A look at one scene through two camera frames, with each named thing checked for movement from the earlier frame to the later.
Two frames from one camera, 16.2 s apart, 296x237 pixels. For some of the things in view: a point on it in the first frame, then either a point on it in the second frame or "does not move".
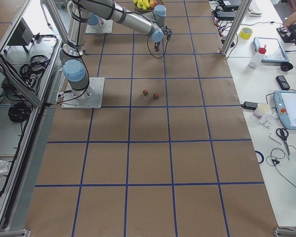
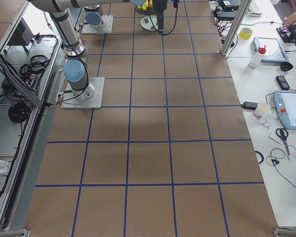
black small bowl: [286, 66] does not move
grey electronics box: [22, 35] does not move
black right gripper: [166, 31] -> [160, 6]
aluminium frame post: [242, 10] does not move
